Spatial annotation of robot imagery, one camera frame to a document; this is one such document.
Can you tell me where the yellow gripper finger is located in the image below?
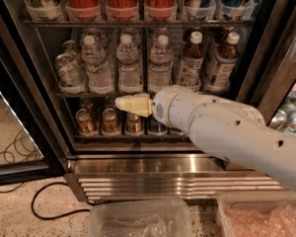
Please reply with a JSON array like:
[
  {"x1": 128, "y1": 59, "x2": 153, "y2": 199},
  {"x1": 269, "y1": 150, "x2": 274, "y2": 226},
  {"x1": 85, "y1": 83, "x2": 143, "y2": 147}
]
[{"x1": 115, "y1": 94, "x2": 152, "y2": 118}]

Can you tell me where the clear water bottle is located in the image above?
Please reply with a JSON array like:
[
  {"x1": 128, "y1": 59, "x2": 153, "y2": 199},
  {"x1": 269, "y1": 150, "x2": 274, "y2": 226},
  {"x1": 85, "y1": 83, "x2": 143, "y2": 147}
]
[
  {"x1": 82, "y1": 36, "x2": 113, "y2": 94},
  {"x1": 148, "y1": 35, "x2": 174, "y2": 93},
  {"x1": 116, "y1": 34, "x2": 142, "y2": 93}
]

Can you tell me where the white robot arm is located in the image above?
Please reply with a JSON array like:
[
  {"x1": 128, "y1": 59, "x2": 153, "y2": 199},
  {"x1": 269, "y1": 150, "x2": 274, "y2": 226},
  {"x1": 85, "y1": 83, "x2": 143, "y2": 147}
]
[{"x1": 115, "y1": 85, "x2": 296, "y2": 193}]

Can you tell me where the gold can front middle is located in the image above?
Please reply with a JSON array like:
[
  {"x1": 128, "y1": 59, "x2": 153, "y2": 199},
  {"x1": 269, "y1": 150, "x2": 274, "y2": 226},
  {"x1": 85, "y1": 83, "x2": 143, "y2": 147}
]
[{"x1": 102, "y1": 108, "x2": 119, "y2": 135}]

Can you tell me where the gold can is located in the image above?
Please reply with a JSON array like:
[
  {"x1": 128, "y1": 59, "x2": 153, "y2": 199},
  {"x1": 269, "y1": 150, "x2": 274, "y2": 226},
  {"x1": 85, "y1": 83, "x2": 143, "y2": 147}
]
[
  {"x1": 75, "y1": 109, "x2": 98, "y2": 136},
  {"x1": 102, "y1": 108, "x2": 119, "y2": 135},
  {"x1": 125, "y1": 113, "x2": 144, "y2": 136}
]

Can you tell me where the brown tea bottle left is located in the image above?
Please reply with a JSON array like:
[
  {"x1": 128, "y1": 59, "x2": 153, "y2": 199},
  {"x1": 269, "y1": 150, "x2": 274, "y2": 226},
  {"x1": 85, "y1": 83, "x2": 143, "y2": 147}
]
[{"x1": 177, "y1": 32, "x2": 204, "y2": 87}]

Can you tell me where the brown tea bottle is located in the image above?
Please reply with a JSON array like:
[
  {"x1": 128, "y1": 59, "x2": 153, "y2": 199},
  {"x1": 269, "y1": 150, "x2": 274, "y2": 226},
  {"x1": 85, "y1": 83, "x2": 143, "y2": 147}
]
[
  {"x1": 204, "y1": 32, "x2": 240, "y2": 94},
  {"x1": 177, "y1": 32, "x2": 204, "y2": 87}
]

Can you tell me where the stainless steel fridge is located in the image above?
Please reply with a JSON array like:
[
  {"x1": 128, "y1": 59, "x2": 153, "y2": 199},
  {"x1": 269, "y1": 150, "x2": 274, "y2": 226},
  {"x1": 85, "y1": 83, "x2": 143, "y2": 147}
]
[{"x1": 0, "y1": 0, "x2": 289, "y2": 202}]

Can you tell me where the brown tea bottle right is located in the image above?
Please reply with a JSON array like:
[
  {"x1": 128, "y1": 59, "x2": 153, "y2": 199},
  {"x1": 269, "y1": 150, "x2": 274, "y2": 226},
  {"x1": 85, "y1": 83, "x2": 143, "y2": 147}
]
[{"x1": 204, "y1": 32, "x2": 240, "y2": 94}]

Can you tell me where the red cola can middle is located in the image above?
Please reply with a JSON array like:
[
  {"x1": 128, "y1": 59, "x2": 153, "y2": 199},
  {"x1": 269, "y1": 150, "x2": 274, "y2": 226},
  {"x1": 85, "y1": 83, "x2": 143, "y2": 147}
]
[{"x1": 107, "y1": 0, "x2": 138, "y2": 21}]

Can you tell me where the red cola can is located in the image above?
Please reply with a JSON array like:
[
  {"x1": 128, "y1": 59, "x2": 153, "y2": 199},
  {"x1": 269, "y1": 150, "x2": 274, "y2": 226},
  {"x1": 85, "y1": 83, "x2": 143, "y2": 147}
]
[
  {"x1": 66, "y1": 0, "x2": 100, "y2": 21},
  {"x1": 107, "y1": 0, "x2": 138, "y2": 21},
  {"x1": 145, "y1": 0, "x2": 175, "y2": 21}
]

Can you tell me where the black fridge door left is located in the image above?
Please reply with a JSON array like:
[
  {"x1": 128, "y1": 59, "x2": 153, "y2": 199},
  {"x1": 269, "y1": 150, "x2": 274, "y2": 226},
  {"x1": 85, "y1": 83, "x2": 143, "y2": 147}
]
[{"x1": 0, "y1": 14, "x2": 66, "y2": 186}]

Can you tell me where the glass fridge door right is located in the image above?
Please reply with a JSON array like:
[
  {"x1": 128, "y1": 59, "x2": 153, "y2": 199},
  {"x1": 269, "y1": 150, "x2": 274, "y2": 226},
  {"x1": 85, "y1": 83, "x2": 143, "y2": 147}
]
[{"x1": 236, "y1": 0, "x2": 296, "y2": 122}]

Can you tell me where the gold can front right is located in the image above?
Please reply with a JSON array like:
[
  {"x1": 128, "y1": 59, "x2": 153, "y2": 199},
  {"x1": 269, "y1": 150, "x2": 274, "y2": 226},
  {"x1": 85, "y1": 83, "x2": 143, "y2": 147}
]
[{"x1": 125, "y1": 113, "x2": 144, "y2": 136}]

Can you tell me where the blue can front left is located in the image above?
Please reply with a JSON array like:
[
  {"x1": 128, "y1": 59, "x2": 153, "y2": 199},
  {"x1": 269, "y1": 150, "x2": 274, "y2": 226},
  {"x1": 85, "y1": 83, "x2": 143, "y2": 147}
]
[{"x1": 148, "y1": 118, "x2": 167, "y2": 136}]

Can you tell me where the gold can front left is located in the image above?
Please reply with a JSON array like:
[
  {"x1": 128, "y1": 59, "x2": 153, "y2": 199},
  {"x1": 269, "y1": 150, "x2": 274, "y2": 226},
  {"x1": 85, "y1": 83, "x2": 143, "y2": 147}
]
[{"x1": 75, "y1": 109, "x2": 98, "y2": 136}]

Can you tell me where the silver green can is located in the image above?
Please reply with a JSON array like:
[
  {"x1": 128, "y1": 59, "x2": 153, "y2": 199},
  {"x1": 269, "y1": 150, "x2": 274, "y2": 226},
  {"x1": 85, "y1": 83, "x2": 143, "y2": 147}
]
[{"x1": 55, "y1": 53, "x2": 85, "y2": 94}]

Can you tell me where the red cola can right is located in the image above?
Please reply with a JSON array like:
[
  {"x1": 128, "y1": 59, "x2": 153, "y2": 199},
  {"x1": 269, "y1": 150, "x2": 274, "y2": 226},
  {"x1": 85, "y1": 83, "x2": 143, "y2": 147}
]
[{"x1": 145, "y1": 0, "x2": 175, "y2": 21}]

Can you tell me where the blue orange can left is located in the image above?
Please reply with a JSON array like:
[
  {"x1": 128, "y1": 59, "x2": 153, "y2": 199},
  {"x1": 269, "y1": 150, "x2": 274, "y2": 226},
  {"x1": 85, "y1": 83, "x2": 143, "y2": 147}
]
[{"x1": 183, "y1": 0, "x2": 216, "y2": 22}]

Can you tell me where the blue orange can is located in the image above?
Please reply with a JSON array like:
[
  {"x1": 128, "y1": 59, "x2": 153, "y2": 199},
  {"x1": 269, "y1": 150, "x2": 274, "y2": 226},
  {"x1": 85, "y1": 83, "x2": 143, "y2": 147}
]
[
  {"x1": 183, "y1": 0, "x2": 216, "y2": 22},
  {"x1": 218, "y1": 0, "x2": 254, "y2": 21}
]

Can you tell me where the clear plastic bin left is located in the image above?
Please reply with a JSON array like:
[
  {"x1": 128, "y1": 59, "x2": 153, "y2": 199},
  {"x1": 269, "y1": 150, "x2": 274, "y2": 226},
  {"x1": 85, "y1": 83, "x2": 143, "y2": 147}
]
[{"x1": 88, "y1": 199, "x2": 192, "y2": 237}]

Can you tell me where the clear plastic bin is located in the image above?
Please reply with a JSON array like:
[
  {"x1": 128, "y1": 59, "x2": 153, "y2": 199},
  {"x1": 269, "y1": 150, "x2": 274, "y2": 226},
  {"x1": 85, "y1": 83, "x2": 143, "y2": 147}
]
[
  {"x1": 88, "y1": 199, "x2": 192, "y2": 237},
  {"x1": 216, "y1": 191, "x2": 296, "y2": 237}
]

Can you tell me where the red cola can left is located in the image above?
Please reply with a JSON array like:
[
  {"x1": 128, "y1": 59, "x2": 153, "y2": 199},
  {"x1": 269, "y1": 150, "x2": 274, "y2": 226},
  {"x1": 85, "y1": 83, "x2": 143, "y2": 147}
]
[{"x1": 66, "y1": 0, "x2": 100, "y2": 21}]

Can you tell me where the clear bubble wrap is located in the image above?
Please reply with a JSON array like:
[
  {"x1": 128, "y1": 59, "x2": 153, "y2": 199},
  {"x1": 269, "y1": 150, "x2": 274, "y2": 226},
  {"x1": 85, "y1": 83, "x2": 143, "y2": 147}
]
[{"x1": 101, "y1": 214, "x2": 174, "y2": 237}]

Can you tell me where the blue orange can right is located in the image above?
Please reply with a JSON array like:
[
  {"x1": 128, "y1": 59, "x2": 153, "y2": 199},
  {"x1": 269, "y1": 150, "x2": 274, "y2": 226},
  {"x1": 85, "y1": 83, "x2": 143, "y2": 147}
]
[{"x1": 218, "y1": 0, "x2": 254, "y2": 21}]

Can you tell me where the silver can top left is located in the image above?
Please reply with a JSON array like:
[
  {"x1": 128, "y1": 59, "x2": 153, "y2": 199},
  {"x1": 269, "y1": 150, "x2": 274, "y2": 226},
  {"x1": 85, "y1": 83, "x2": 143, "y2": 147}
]
[{"x1": 26, "y1": 0, "x2": 63, "y2": 21}]

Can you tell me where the clear plastic bin right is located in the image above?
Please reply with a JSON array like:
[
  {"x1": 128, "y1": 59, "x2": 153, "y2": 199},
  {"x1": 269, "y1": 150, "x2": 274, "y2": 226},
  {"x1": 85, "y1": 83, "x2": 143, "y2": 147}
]
[{"x1": 216, "y1": 191, "x2": 296, "y2": 237}]

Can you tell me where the pink bubble wrap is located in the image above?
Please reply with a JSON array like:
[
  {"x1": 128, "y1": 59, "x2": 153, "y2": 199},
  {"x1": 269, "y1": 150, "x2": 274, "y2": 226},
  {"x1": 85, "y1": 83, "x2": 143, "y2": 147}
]
[{"x1": 225, "y1": 202, "x2": 296, "y2": 237}]

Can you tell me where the black power cable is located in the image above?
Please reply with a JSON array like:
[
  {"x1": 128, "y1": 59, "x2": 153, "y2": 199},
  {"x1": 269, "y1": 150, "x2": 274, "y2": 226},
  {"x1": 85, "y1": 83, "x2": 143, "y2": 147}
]
[{"x1": 30, "y1": 181, "x2": 97, "y2": 221}]

